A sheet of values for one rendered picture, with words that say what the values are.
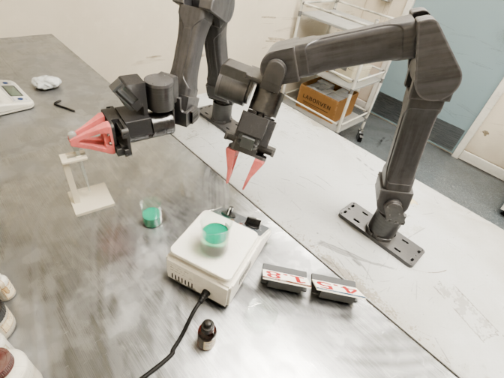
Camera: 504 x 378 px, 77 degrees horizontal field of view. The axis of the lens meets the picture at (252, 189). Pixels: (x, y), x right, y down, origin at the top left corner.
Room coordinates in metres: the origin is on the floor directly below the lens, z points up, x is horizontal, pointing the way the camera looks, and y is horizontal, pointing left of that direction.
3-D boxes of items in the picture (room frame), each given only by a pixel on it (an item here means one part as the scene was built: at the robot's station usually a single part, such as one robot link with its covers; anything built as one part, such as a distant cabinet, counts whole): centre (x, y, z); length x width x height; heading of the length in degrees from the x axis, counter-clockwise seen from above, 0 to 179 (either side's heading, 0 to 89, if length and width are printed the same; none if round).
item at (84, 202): (0.48, 0.35, 0.96); 0.08 x 0.08 x 0.13; 41
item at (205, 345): (0.22, 0.03, 0.93); 0.03 x 0.03 x 0.07
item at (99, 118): (0.50, 0.32, 1.06); 0.09 x 0.07 x 0.07; 131
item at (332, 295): (0.36, -0.19, 0.92); 0.09 x 0.06 x 0.04; 88
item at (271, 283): (0.36, -0.09, 0.92); 0.09 x 0.06 x 0.04; 88
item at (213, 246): (0.34, 0.05, 1.02); 0.06 x 0.05 x 0.08; 161
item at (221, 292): (0.39, 0.04, 0.94); 0.22 x 0.13 x 0.08; 161
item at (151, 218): (0.45, 0.20, 0.93); 0.04 x 0.04 x 0.06
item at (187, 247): (0.36, 0.05, 0.98); 0.12 x 0.12 x 0.01; 71
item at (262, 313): (0.28, -0.06, 0.91); 0.06 x 0.06 x 0.02
